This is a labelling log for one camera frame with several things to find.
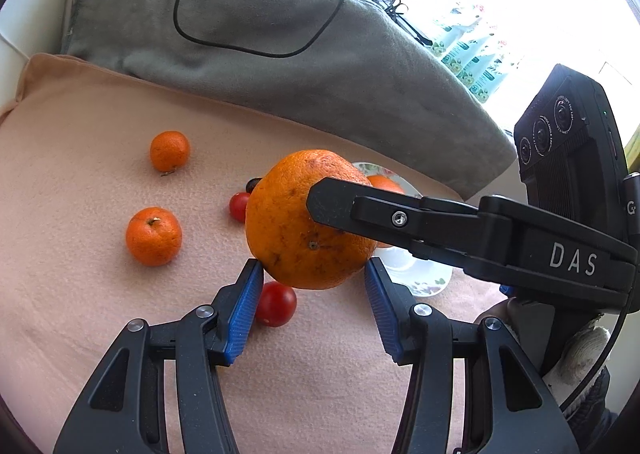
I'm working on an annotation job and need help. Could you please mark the large smooth orange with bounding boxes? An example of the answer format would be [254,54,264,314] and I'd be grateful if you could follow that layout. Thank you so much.
[366,175,407,249]

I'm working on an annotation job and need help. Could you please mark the small mandarin with stem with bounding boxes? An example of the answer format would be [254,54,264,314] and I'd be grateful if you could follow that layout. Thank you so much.
[150,131,191,175]

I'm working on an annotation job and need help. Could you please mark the grey blanket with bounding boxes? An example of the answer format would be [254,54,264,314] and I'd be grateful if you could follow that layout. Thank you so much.
[60,0,518,202]

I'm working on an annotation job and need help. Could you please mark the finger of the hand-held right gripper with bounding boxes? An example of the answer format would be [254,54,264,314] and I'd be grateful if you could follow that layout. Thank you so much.
[306,177,482,273]

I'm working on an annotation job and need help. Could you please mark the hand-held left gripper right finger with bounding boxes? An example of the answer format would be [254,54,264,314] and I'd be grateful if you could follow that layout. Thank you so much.
[364,258,581,454]

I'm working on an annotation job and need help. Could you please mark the small red tomato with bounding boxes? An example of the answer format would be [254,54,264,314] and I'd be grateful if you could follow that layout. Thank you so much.
[229,192,252,223]

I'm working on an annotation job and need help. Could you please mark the person's right forearm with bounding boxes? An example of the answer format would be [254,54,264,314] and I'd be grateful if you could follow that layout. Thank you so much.
[562,368,622,437]

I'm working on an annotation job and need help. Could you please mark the large speckled orange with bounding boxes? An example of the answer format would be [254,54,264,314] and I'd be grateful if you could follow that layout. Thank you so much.
[245,149,379,291]

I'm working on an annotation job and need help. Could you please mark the floral white plate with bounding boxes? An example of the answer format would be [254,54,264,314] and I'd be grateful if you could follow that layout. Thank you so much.
[350,161,453,297]

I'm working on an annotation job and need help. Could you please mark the peach blanket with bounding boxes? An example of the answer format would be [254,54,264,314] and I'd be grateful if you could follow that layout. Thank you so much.
[0,52,506,454]

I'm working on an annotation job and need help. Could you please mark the person's right hand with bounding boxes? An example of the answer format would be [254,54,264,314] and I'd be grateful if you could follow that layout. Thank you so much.
[474,299,613,402]

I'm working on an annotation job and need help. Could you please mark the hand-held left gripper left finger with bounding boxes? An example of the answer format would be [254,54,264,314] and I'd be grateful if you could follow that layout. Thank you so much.
[52,258,265,454]

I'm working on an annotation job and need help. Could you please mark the floral tissue pack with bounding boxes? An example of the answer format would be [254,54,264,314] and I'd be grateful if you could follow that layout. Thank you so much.
[447,31,501,82]
[432,8,481,57]
[467,54,516,104]

